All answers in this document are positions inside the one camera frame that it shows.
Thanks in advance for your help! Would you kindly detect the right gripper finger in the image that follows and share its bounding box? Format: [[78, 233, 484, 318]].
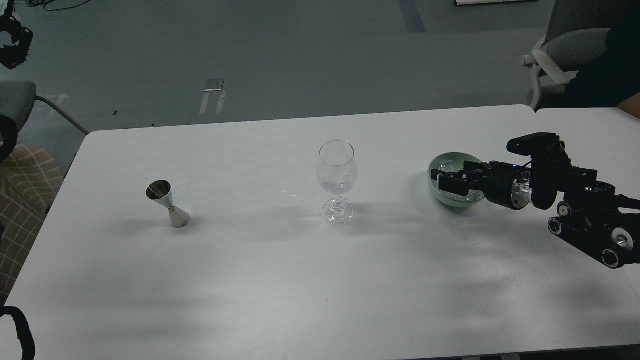
[[0, 15, 34, 69]]

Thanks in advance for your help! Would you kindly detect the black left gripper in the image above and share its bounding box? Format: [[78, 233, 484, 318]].
[[430, 160, 533, 211]]

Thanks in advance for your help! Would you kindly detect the steel double jigger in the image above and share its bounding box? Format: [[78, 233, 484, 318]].
[[145, 180, 191, 228]]

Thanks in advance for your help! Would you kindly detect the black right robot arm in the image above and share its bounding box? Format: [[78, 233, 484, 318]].
[[67, 105, 639, 268]]

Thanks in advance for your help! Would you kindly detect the pile of ice cubes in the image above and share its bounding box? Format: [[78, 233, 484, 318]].
[[438, 161, 485, 203]]

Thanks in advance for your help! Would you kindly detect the clear wine glass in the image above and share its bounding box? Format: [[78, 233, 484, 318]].
[[316, 139, 358, 226]]

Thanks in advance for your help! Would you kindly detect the green ceramic bowl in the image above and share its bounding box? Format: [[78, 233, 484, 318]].
[[427, 152, 485, 208]]

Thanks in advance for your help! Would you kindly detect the grey chair at left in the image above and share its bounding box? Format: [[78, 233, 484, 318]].
[[0, 80, 89, 142]]

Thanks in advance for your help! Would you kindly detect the checkered orange cushion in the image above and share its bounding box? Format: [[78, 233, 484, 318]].
[[0, 145, 64, 306]]

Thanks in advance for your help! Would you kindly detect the person in dark sweater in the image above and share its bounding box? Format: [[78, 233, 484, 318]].
[[563, 13, 640, 118]]

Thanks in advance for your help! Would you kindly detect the white office chair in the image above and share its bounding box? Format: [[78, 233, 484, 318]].
[[519, 0, 639, 111]]

